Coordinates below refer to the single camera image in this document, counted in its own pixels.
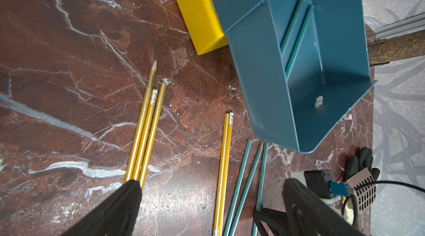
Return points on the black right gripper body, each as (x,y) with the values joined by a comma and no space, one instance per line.
(277,222)

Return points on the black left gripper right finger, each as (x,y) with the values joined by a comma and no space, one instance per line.
(308,215)

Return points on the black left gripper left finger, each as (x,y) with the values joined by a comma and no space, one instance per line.
(115,216)

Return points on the brown pencil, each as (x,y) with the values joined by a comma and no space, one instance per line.
(140,124)

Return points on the green pencil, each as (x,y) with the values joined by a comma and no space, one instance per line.
(237,189)
(299,40)
(291,26)

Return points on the teal pull-out drawer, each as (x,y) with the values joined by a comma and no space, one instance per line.
(330,75)

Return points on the yellow drawer cabinet base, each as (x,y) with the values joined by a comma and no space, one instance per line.
(203,25)

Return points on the yellow pencil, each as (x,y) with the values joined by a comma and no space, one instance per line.
(152,134)
(223,175)
(145,132)

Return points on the black glove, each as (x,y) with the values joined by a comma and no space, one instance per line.
(363,159)

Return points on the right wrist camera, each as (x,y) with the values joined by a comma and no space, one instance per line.
(323,184)

